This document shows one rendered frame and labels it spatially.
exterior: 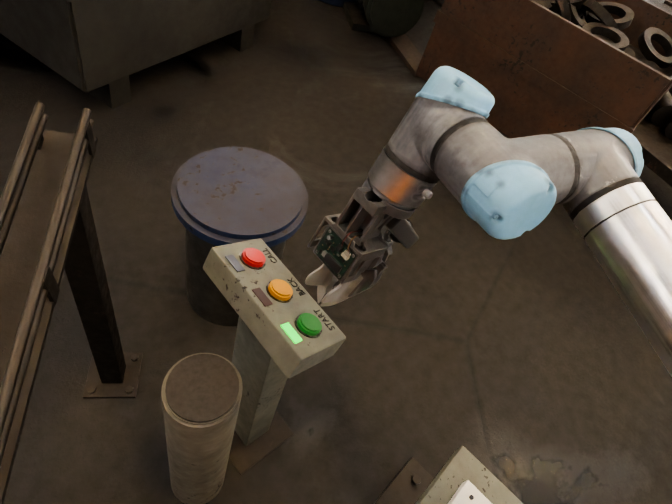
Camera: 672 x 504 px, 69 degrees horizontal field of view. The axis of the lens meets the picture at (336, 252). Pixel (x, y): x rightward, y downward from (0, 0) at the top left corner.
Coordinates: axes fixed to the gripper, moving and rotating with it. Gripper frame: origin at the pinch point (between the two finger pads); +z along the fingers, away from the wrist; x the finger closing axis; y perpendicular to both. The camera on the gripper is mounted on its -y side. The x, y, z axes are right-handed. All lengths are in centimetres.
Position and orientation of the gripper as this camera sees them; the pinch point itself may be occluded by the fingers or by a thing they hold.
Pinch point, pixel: (327, 296)
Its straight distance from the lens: 71.9
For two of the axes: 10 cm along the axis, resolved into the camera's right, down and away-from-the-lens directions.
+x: 6.3, 6.8, -3.6
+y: -6.1, 1.6, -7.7
